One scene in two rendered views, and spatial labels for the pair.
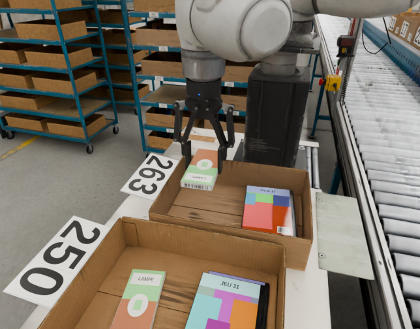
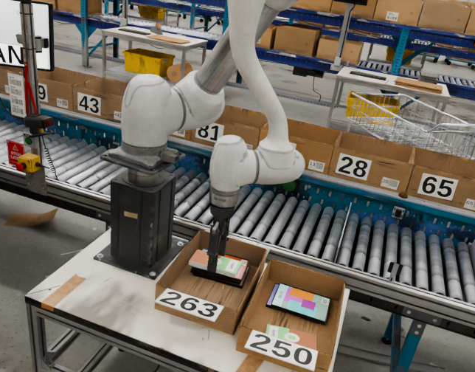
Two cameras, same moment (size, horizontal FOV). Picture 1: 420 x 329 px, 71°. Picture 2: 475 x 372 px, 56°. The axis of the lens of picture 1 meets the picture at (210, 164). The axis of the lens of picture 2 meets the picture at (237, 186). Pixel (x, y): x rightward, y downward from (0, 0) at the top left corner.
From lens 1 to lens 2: 144 cm
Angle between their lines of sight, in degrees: 76
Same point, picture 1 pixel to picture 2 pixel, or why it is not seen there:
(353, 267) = not seen: hidden behind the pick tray
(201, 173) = (227, 263)
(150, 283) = (276, 331)
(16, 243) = not seen: outside the picture
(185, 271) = (264, 317)
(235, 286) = (281, 292)
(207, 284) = (280, 303)
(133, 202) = (180, 347)
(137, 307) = (293, 337)
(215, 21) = (293, 171)
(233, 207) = (204, 283)
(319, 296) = not seen: hidden behind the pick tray
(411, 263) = (259, 235)
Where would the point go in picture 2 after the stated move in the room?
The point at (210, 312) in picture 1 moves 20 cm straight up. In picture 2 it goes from (297, 304) to (308, 257)
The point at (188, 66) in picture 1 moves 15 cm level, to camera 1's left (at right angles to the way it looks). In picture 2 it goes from (234, 199) to (229, 225)
